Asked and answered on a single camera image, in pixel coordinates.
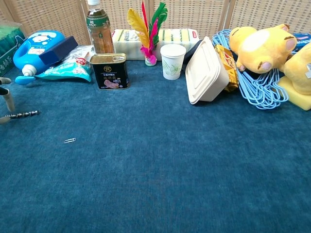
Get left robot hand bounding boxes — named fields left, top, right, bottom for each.
left=0, top=77, right=16, bottom=125

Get blue detergent bottle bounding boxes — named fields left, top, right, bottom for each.
left=13, top=30, right=67, bottom=85

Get green tissue box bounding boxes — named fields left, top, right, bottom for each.
left=0, top=21, right=27, bottom=79

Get teal plastic snack bag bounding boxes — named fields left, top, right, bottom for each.
left=34, top=45, right=96, bottom=83

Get dark blue rectangular box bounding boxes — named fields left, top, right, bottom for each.
left=38, top=35, right=79, bottom=66

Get black luncheon meat can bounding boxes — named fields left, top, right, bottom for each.
left=89, top=52, right=130, bottom=91

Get green tea bottle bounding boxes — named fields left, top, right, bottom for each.
left=86, top=0, right=115, bottom=54

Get colourful feather shuttlecock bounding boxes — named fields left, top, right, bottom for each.
left=126, top=0, right=169, bottom=67

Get blue velvet tablecloth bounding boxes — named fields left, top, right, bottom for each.
left=0, top=60, right=311, bottom=233

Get white floral paper cup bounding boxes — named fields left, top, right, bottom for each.
left=160, top=44, right=187, bottom=81

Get packaged yellow sponges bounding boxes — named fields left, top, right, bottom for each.
left=112, top=28, right=200, bottom=61

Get black bowl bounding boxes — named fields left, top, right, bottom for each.
left=182, top=43, right=201, bottom=65

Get beige lidded food container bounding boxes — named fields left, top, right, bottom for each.
left=185, top=36, right=230, bottom=105

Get woven rattan folding screen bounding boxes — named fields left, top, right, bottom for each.
left=0, top=0, right=311, bottom=46

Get yellow snack packet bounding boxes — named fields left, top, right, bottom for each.
left=214, top=44, right=240, bottom=93

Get bundle of blue hangers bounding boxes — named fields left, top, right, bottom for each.
left=211, top=29, right=290, bottom=110

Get yellow plush bear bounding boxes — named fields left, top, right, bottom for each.
left=228, top=23, right=297, bottom=74

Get yellow foam sponge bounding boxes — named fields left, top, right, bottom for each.
left=277, top=75, right=311, bottom=111

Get yellow plush toy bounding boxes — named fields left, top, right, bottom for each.
left=283, top=43, right=311, bottom=95

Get blue tissue pack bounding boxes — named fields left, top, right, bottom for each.
left=291, top=33, right=311, bottom=53

